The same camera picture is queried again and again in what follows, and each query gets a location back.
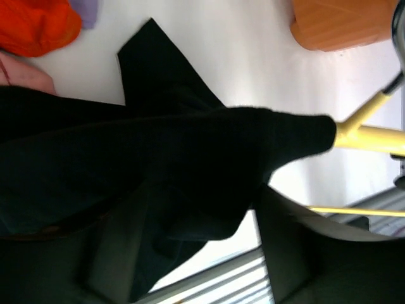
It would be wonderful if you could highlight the pink t shirt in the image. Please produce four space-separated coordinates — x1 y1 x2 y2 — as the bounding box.
1 52 56 95

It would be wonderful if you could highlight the aluminium mounting rail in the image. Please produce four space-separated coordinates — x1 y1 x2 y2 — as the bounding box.
138 187 404 303

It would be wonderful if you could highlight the lavender t shirt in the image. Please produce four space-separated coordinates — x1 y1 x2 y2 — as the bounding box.
69 0 99 30

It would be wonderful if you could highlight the orange plastic basket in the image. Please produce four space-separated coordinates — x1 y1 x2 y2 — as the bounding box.
290 0 398 52

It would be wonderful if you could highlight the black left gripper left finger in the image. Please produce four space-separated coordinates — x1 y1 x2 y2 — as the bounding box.
1 187 149 303

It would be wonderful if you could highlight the black t shirt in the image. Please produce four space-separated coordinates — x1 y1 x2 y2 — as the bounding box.
1 20 337 303

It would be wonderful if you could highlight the yellow hanger with metal hook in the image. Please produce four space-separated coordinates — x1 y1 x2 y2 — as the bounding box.
308 71 405 218

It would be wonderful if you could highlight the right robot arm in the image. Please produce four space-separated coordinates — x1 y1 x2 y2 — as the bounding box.
391 0 404 72

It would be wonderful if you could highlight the orange t shirt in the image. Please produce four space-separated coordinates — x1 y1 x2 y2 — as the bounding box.
1 0 82 58

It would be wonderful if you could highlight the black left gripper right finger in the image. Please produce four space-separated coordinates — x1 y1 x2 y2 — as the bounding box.
253 185 404 304

